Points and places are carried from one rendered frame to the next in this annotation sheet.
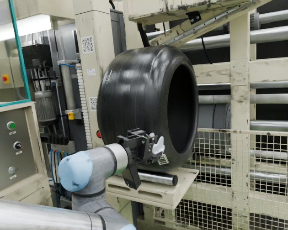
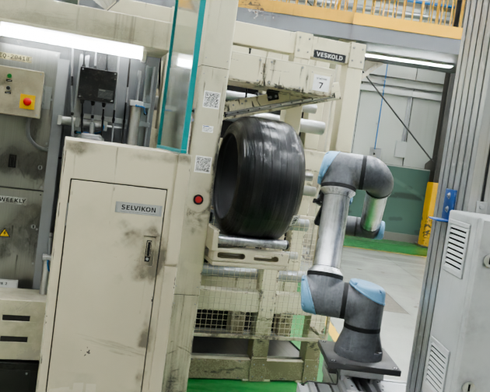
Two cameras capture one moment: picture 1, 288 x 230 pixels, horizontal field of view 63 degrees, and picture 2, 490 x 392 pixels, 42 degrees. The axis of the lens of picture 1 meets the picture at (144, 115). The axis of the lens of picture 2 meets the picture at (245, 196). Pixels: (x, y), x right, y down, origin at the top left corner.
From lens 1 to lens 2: 2.35 m
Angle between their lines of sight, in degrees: 47
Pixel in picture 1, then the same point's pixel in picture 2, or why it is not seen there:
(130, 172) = not seen: hidden behind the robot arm
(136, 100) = (293, 166)
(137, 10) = (232, 72)
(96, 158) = not seen: hidden behind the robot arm
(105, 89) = (262, 152)
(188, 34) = (264, 109)
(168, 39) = (241, 108)
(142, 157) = not seen: hidden behind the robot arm
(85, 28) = (213, 83)
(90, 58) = (211, 114)
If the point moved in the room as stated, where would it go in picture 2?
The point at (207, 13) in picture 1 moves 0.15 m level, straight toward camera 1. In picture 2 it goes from (284, 96) to (300, 96)
